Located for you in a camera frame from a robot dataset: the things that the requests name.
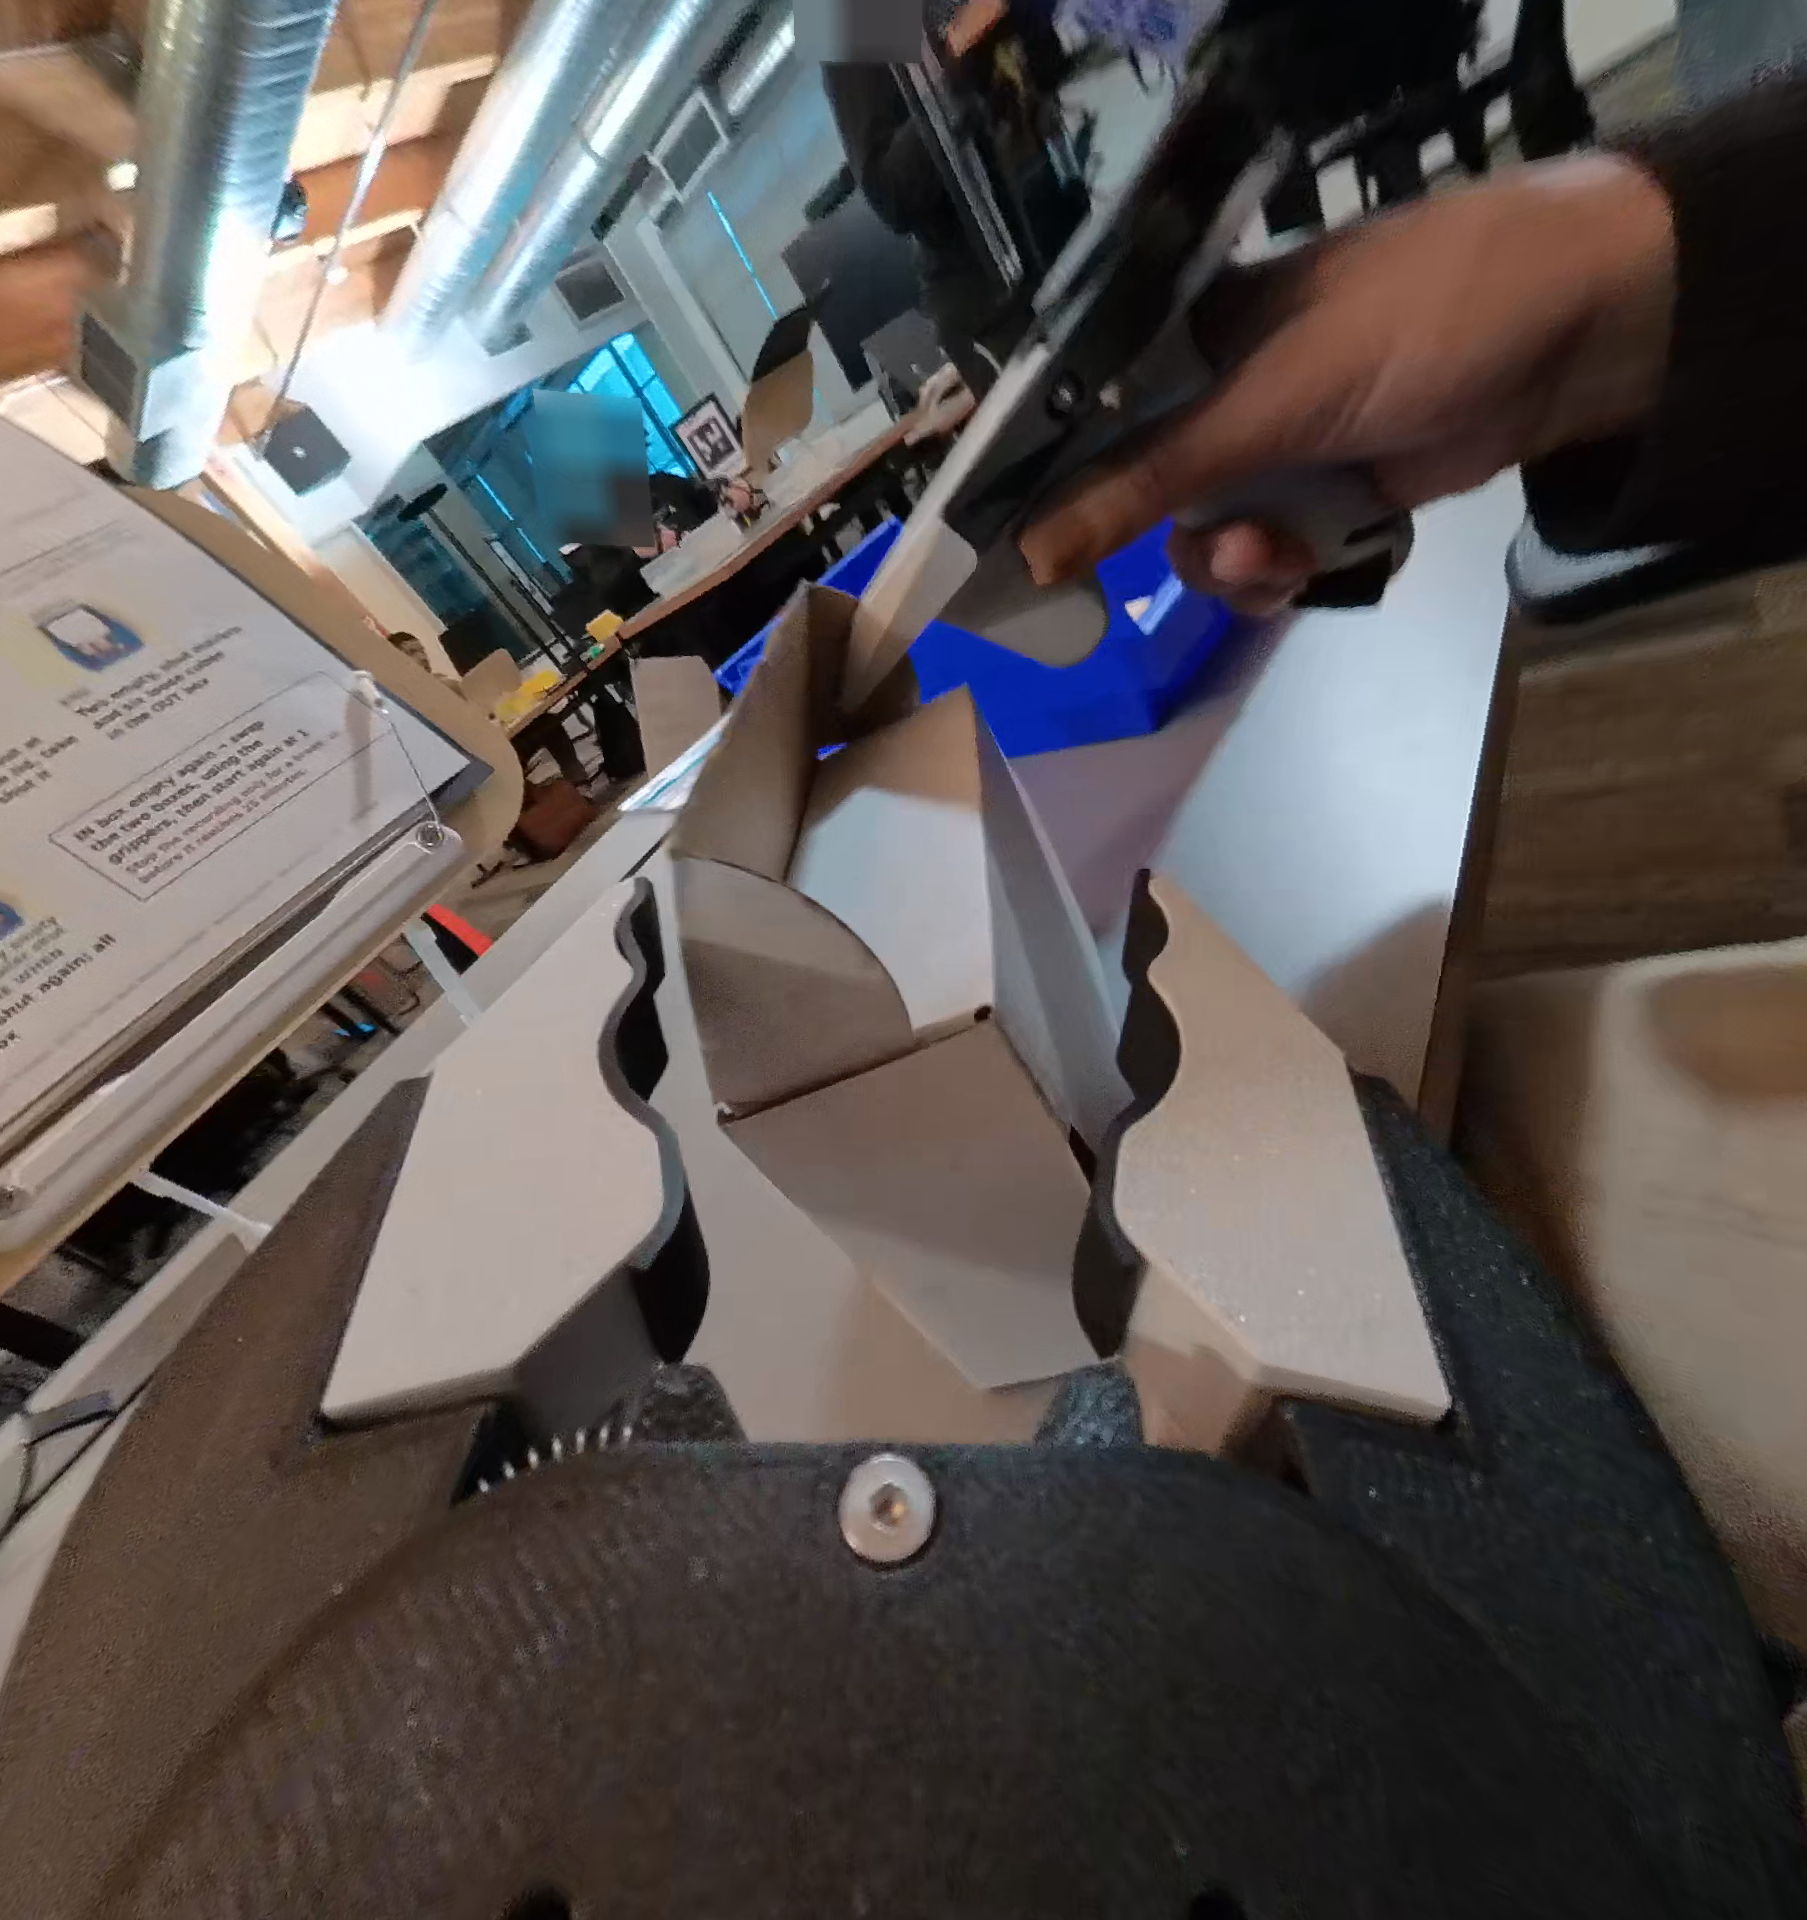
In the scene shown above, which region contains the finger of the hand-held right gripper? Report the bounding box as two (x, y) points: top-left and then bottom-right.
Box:
(880, 337), (1074, 597)
(847, 535), (1110, 714)

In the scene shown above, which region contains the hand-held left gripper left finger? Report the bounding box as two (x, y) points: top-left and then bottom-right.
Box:
(320, 877), (715, 1429)

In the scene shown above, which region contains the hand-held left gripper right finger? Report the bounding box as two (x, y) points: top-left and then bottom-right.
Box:
(1074, 869), (1452, 1429)

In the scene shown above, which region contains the blue plastic bin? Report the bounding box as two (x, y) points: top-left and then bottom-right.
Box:
(715, 516), (1264, 759)

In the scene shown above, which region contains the white cardboard mailer box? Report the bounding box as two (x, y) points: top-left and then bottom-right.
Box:
(644, 584), (1144, 1396)

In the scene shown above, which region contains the person's right forearm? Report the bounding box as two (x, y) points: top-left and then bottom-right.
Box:
(1516, 58), (1807, 597)

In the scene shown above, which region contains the grey desk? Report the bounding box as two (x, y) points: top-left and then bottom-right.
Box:
(0, 464), (1522, 1656)

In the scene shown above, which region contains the person's right hand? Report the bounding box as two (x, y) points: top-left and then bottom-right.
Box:
(1017, 143), (1685, 617)

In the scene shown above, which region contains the wooden background table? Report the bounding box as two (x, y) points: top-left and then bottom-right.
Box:
(514, 384), (980, 725)

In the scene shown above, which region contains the tan board panel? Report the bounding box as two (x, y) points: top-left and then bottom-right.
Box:
(632, 655), (727, 781)

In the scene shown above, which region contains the person's leg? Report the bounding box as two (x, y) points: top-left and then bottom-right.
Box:
(1459, 940), (1807, 1684)

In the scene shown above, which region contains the grey mesh shoe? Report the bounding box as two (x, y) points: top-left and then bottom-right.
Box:
(1502, 516), (1697, 628)

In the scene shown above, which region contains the printed instruction sheet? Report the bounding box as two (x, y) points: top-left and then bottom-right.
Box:
(0, 391), (492, 1186)

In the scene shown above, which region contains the black ceiling speaker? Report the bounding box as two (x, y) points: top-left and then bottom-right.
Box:
(264, 406), (352, 500)

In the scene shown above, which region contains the black cable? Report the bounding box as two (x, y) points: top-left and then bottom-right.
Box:
(0, 1390), (123, 1583)

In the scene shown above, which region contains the silver spiral ventilation duct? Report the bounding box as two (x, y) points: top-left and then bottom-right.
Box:
(388, 0), (788, 359)
(76, 0), (340, 482)

